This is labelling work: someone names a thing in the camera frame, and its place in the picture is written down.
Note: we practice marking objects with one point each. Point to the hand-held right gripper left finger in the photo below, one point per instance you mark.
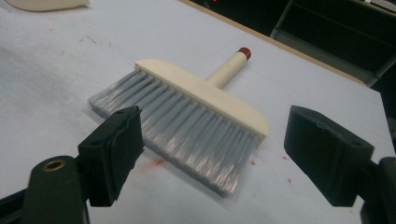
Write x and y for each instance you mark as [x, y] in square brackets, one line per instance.
[109, 155]

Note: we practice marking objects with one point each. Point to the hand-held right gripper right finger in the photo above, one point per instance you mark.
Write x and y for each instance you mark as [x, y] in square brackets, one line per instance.
[327, 155]

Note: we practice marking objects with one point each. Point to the cream brush with grey bristles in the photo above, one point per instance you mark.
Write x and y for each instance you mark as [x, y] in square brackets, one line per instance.
[199, 121]

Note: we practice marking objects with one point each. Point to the white desk frame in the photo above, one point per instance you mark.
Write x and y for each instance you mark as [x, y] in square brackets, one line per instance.
[336, 37]

